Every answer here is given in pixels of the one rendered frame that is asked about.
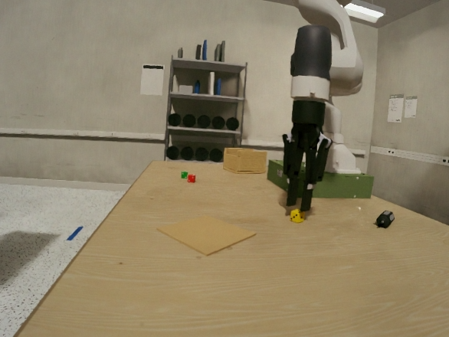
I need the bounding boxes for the tan flat mat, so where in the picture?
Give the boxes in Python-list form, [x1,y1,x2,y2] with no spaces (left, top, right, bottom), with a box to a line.
[156,215,256,257]

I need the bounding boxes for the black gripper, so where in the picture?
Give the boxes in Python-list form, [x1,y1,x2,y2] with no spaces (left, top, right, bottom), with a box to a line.
[282,100,333,211]

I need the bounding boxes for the yellow die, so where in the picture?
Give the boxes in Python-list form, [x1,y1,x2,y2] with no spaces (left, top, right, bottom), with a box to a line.
[290,209,305,223]

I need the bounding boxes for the small wooden crate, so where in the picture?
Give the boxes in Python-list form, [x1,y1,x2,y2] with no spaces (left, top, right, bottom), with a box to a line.
[223,148,264,174]

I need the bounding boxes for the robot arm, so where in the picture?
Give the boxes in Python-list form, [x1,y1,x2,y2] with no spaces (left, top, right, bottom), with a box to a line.
[290,0,364,174]

